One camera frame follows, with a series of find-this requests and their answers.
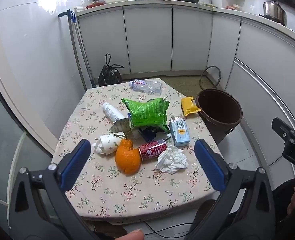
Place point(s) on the grey pole blue joint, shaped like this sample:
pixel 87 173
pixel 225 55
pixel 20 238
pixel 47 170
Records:
pixel 86 60

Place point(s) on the black garbage bag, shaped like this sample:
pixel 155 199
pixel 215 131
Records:
pixel 110 76

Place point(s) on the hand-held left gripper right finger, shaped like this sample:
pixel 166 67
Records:
pixel 210 165

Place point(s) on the bowl with red food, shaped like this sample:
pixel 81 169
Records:
pixel 95 4

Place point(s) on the silver-lined carton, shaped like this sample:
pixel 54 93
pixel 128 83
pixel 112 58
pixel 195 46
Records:
pixel 120 126

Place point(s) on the green snack bag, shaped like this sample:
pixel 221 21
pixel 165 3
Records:
pixel 147 115

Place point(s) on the yellow snack packet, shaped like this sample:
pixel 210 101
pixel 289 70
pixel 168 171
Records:
pixel 188 106

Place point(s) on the stainless steel pot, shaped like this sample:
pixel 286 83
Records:
pixel 275 11

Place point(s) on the white plastic bottle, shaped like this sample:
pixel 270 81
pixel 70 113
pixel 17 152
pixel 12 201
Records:
pixel 111 112

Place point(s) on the light blue milk carton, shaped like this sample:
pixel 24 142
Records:
pixel 180 132

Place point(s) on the orange with stem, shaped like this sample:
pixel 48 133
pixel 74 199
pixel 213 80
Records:
pixel 127 158

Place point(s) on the red drink can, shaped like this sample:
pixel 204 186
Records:
pixel 152 150

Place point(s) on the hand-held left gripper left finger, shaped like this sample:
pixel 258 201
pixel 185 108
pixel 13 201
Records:
pixel 76 163

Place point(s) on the white paper cup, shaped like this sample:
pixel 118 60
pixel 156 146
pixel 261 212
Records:
pixel 110 142

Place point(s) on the person's left hand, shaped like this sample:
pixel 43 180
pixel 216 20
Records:
pixel 131 235

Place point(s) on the white tissue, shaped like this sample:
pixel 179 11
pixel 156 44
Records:
pixel 171 160

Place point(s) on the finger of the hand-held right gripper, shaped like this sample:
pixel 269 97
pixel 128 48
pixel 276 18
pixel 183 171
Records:
pixel 283 130

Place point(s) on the floral tablecloth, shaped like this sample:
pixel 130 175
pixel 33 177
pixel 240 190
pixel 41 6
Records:
pixel 137 192

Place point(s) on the dark clothing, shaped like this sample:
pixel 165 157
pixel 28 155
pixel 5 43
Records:
pixel 282 205

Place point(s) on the dark blue cardboard box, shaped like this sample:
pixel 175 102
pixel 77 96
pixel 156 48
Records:
pixel 150 132

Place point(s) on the brown trash bin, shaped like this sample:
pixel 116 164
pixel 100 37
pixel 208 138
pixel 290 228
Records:
pixel 227 130

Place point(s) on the clear plastic water bottle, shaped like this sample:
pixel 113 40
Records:
pixel 147 86

